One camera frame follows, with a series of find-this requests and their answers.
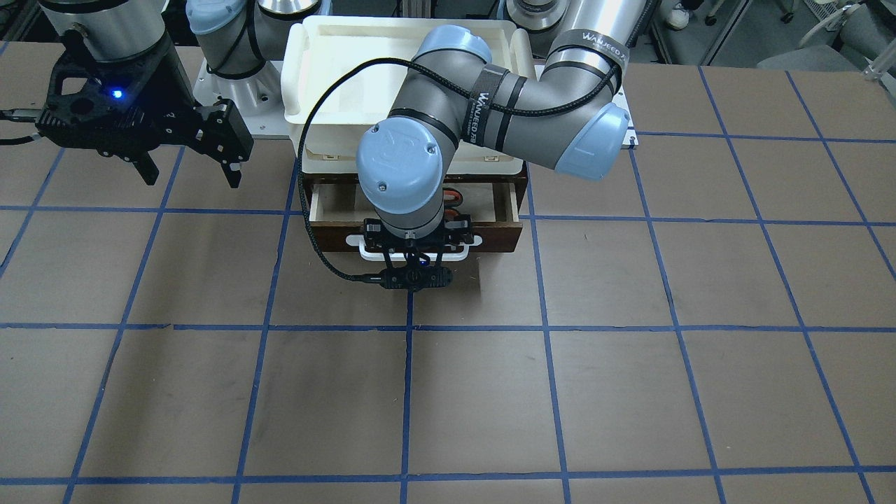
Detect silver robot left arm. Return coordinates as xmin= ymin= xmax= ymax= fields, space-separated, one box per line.
xmin=356 ymin=1 xmax=656 ymax=261

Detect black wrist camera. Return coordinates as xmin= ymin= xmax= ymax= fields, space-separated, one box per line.
xmin=35 ymin=60 xmax=159 ymax=153
xmin=379 ymin=265 xmax=454 ymax=291

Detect black braided cable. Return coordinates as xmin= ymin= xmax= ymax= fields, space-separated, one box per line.
xmin=297 ymin=0 xmax=662 ymax=284

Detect white drawer handle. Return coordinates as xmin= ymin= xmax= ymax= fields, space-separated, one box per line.
xmin=346 ymin=234 xmax=484 ymax=263

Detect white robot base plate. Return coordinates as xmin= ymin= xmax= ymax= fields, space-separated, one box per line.
xmin=193 ymin=60 xmax=289 ymax=139

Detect brown wooden drawer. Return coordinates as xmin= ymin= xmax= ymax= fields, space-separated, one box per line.
xmin=309 ymin=183 xmax=522 ymax=253

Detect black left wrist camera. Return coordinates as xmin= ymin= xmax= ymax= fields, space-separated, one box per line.
xmin=379 ymin=265 xmax=454 ymax=291

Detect grey orange scissors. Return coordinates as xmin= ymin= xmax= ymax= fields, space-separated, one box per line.
xmin=442 ymin=186 xmax=463 ymax=221

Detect black camera cable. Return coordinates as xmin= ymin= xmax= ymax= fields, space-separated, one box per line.
xmin=0 ymin=108 xmax=43 ymax=146

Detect white plastic tray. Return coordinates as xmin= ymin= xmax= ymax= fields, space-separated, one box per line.
xmin=281 ymin=15 xmax=538 ymax=176

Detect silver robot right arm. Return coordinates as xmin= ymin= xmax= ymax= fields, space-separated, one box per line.
xmin=4 ymin=1 xmax=332 ymax=188

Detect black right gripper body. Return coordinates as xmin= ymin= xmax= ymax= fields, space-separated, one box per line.
xmin=36 ymin=35 xmax=253 ymax=169

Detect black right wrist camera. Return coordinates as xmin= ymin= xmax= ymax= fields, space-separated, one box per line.
xmin=35 ymin=60 xmax=159 ymax=153

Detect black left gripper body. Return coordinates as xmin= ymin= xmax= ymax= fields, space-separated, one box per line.
xmin=362 ymin=217 xmax=475 ymax=263

